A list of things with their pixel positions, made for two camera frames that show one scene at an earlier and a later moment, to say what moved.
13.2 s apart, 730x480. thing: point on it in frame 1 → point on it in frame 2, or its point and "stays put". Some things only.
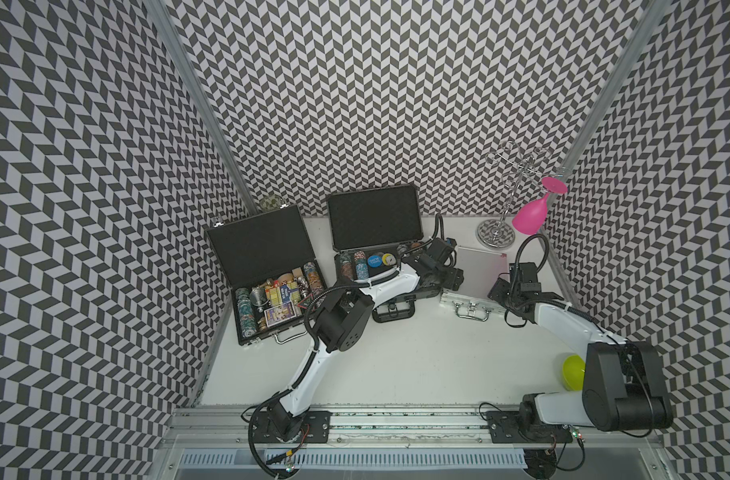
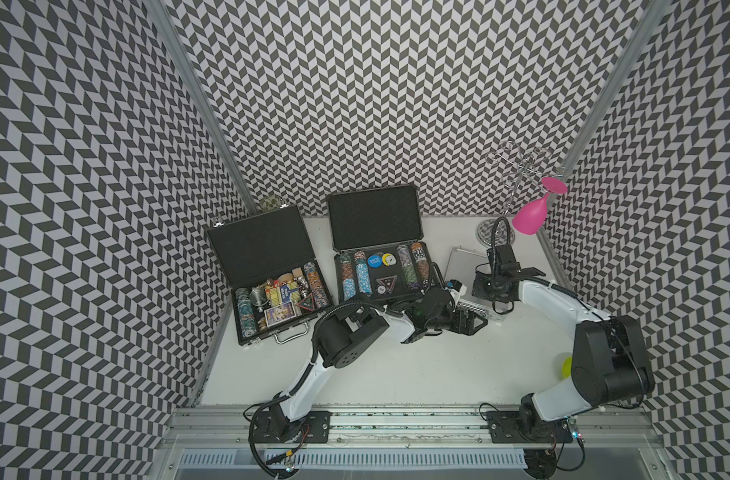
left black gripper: x=455 y=280 → x=471 y=318
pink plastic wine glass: x=531 y=217 stays put
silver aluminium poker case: x=481 y=269 stays put
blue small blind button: x=374 y=261 stays put
